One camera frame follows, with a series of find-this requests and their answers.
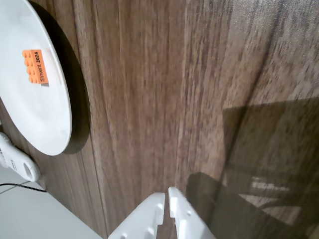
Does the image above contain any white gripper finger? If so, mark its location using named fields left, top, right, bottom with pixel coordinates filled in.
left=168, top=186, right=216, bottom=239
left=107, top=192, right=165, bottom=239

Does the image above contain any orange lego block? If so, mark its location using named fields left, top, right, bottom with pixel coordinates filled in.
left=21, top=48, right=50, bottom=87

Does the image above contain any white round plate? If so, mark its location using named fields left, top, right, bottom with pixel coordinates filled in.
left=0, top=0, right=73, bottom=156

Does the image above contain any white stand base with logo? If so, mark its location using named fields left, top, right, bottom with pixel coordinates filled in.
left=0, top=131, right=41, bottom=182

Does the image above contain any thin black cable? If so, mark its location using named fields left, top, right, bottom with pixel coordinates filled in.
left=0, top=183, right=47, bottom=193

